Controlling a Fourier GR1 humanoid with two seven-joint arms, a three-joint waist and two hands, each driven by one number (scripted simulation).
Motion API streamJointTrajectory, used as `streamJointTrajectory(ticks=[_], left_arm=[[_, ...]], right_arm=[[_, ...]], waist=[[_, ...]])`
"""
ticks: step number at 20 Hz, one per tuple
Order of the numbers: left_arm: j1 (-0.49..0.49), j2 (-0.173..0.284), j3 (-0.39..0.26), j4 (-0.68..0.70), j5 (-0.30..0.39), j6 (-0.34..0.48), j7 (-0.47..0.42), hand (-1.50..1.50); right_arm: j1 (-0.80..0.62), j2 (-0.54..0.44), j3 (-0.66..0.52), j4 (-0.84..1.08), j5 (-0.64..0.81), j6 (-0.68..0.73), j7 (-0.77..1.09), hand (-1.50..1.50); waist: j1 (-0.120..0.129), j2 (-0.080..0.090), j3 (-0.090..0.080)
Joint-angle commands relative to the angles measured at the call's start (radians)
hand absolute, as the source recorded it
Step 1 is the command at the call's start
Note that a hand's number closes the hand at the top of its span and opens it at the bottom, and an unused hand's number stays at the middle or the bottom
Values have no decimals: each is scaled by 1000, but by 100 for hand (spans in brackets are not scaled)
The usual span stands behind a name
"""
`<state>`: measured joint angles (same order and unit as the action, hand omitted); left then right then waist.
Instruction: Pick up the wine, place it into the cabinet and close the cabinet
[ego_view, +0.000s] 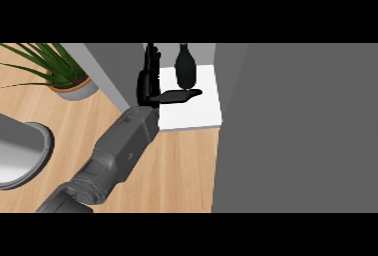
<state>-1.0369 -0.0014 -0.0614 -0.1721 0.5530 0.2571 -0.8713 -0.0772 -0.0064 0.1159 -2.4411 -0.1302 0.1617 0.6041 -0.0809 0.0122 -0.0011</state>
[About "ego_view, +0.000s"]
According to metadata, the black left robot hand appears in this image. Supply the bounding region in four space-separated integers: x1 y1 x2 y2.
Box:
136 42 204 110

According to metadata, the dark wine bottle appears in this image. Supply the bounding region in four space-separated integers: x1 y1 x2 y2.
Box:
174 43 199 91

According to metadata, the green potted plant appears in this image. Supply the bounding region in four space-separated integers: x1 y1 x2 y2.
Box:
0 42 100 102

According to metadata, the large flat dark grey door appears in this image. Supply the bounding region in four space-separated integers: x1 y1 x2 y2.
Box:
211 42 378 214

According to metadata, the grey round sink basin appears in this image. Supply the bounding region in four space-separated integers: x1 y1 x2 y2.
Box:
0 113 54 191

